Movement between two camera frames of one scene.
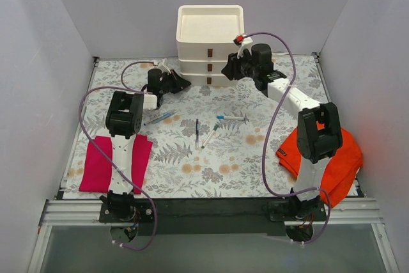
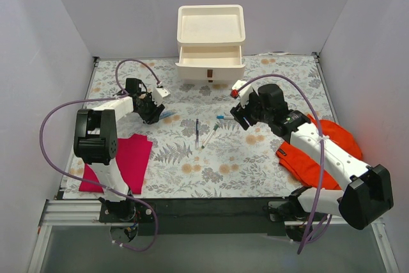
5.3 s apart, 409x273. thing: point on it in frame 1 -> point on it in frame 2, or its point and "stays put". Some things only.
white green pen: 215,128 stays put
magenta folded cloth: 97,174 stays put
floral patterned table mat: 216,138 stays put
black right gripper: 236,66 -> 242,116
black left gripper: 172,80 -> 151,113
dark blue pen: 197,135 stays put
